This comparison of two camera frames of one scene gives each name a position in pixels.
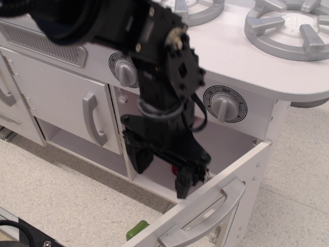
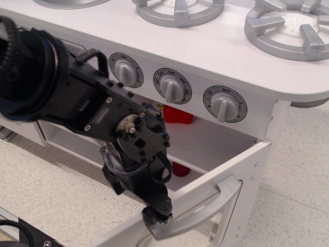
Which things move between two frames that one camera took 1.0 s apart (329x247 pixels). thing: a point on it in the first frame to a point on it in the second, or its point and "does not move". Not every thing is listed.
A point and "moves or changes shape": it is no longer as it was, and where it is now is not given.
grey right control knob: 225,104 does not move
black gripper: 171,141 to 144,173
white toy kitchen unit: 259,56 does not move
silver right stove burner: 295,30 does not move
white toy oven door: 224,214 moves or changes shape
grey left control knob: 123,68 does not move
